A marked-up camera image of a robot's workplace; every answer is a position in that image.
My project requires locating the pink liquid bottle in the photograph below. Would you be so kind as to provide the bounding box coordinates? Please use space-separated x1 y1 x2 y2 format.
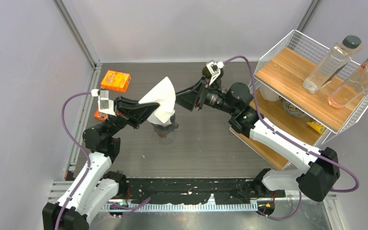
327 58 368 109

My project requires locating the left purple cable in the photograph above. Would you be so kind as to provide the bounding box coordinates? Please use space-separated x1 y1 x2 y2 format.
54 92 151 230

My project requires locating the white wire wooden shelf rack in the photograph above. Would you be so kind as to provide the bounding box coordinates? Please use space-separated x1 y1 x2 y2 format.
230 29 368 171

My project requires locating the clear bottle grey cap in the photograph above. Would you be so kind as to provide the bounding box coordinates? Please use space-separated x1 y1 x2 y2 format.
302 35 362 94

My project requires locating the patterned ceramic bowl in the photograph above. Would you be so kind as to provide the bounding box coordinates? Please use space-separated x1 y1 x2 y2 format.
282 99 308 118

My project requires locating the white paper coffee filter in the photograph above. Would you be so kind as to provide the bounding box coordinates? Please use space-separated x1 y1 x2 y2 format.
147 109 175 127

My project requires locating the dark green glass dripper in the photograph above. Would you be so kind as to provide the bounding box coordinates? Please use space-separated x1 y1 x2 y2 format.
202 66 224 81

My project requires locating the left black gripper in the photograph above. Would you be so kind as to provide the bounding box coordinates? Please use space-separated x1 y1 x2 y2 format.
102 95 159 138

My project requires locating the orange box upper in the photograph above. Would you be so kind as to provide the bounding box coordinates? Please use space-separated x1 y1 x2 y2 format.
101 70 131 92

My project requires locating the white ceramic cup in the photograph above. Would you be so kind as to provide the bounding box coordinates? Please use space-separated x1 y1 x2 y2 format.
259 85 282 102

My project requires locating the orange razor box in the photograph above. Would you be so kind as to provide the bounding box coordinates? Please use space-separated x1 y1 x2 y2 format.
94 110 108 121

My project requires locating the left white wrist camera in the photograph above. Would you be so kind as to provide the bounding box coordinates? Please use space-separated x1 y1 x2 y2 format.
91 89 116 116

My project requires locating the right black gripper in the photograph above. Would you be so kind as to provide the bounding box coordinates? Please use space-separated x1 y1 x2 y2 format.
172 76 238 115

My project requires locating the grey glass pitcher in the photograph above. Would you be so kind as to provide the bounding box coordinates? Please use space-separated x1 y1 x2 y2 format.
219 86 228 94

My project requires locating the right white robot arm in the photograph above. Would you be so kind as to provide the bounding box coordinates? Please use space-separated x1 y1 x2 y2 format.
175 77 340 202

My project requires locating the grey glass dripper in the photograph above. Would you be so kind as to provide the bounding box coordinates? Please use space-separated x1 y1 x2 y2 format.
152 115 179 138

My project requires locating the yellow snack packet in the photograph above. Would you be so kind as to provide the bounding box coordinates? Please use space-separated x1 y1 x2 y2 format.
306 120 326 135

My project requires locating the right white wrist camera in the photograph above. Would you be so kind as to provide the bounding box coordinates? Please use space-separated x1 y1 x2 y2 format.
206 60 224 86

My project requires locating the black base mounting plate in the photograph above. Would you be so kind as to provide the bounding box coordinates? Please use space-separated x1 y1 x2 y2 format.
115 178 285 205

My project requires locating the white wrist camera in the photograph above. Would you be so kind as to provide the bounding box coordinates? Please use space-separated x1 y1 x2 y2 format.
206 60 224 86
91 89 116 116

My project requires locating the glass carafe with leather collar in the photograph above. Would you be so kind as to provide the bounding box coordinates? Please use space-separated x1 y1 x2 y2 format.
156 133 174 145

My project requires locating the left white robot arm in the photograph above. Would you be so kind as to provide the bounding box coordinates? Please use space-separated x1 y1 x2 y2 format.
42 96 160 230

